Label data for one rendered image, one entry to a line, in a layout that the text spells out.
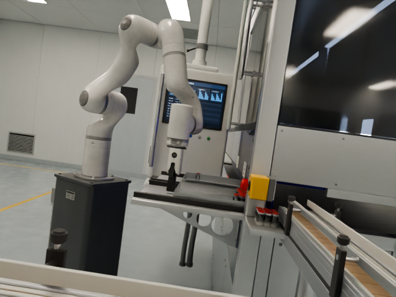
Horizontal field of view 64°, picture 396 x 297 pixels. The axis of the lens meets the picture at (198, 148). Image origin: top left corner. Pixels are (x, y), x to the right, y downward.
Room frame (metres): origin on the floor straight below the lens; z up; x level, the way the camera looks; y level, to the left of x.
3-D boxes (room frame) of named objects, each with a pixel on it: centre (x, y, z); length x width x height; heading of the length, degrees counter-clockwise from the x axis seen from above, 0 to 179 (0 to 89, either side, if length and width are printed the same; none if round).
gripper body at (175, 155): (1.20, 0.08, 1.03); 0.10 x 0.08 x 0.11; 178
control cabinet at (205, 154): (2.18, 0.07, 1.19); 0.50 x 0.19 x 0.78; 95
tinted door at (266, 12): (1.34, -0.21, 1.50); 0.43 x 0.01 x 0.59; 178
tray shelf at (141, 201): (1.44, -0.04, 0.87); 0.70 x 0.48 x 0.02; 178
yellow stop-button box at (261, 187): (1.01, -0.22, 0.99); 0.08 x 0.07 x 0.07; 88
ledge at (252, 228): (0.99, -0.26, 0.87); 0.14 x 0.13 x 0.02; 88
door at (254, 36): (1.80, -0.23, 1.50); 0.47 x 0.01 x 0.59; 178
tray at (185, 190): (1.27, -0.11, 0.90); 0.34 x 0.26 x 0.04; 88
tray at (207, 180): (1.61, -0.12, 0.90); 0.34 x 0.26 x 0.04; 88
